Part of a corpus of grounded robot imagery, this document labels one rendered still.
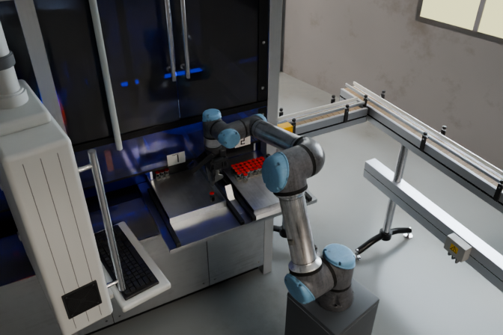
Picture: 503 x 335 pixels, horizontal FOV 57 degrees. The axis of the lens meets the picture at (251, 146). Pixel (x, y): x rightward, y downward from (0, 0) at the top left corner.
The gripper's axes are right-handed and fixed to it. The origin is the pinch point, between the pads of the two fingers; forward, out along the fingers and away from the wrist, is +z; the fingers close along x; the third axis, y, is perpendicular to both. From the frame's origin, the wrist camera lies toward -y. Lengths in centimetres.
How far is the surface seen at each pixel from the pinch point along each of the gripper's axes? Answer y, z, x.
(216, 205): 0.0, 7.7, -6.3
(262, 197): 21.7, 10.0, -8.3
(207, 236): -10.0, 10.2, -20.0
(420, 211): 117, 47, -19
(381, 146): 202, 98, 100
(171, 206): -17.4, 10.1, 4.6
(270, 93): 40, -26, 20
